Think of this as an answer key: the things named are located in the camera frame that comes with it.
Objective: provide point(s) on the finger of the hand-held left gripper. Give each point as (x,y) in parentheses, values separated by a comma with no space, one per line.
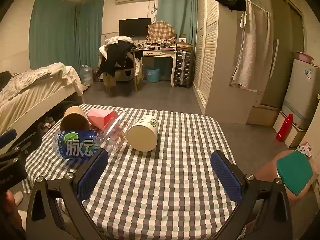
(7,137)

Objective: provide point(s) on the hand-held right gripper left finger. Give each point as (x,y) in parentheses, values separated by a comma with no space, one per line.
(92,173)

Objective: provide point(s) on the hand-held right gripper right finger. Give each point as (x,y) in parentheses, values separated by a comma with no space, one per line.
(226,173)

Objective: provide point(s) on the brown paper cup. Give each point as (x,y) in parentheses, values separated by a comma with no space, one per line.
(73,120)

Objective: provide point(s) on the white cup with green print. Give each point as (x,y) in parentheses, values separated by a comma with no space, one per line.
(143,136)

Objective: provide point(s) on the person's left hand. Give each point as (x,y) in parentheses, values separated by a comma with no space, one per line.
(10,206)

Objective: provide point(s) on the blue label plastic bottle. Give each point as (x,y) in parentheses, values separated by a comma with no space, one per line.
(75,146)

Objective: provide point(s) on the clear glass mug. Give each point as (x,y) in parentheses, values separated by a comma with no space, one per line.
(113,135)

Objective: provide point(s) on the bed with beige sheet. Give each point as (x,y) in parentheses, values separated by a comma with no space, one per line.
(32,92)

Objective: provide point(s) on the pink box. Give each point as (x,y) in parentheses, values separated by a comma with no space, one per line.
(101,118)

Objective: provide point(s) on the dark cloth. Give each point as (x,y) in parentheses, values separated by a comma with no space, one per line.
(4,79)

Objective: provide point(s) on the floral quilt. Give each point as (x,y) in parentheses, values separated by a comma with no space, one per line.
(27,78)

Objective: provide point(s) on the checked tablecloth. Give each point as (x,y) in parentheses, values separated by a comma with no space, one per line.
(160,180)

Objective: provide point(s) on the pink stool with green top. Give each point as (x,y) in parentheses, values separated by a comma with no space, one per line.
(295,172)

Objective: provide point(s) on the red bottle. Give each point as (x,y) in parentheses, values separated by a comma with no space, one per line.
(284,128)

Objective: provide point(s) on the white storage box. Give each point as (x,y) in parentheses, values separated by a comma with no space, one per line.
(297,135)

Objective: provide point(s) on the small printed box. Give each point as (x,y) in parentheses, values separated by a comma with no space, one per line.
(305,149)

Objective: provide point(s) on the clear water jug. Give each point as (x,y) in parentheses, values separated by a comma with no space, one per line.
(86,75)

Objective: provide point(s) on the wooden chair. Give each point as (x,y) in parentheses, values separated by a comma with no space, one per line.
(136,80)

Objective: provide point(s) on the small white fridge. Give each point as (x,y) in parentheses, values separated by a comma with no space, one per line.
(301,92)

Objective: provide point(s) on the dark ribbed suitcase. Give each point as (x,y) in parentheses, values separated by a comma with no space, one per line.
(183,68)

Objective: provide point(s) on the wide green curtain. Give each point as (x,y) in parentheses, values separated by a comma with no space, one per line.
(57,35)

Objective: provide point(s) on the blue laundry basket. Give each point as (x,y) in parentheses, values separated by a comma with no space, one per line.
(152,74)

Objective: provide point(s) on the dark clothes pile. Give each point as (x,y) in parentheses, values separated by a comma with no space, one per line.
(116,57)

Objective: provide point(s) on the white louvred wardrobe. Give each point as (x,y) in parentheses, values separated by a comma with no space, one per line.
(210,55)

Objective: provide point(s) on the white towel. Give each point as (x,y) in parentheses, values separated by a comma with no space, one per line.
(251,50)

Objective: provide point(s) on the grey door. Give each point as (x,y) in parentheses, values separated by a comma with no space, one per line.
(282,55)

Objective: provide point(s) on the cardboard box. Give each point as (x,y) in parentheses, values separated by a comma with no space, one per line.
(184,46)

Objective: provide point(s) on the white desk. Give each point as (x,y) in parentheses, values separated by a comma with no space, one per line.
(160,53)

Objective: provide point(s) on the pink basin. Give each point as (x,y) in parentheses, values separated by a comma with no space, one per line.
(305,57)

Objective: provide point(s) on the black monitor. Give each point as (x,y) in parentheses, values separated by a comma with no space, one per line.
(134,27)

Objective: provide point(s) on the plaid cloth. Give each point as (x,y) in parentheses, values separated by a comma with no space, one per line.
(161,32)

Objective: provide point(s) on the narrow green curtain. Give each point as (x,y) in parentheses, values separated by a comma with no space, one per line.
(177,7)

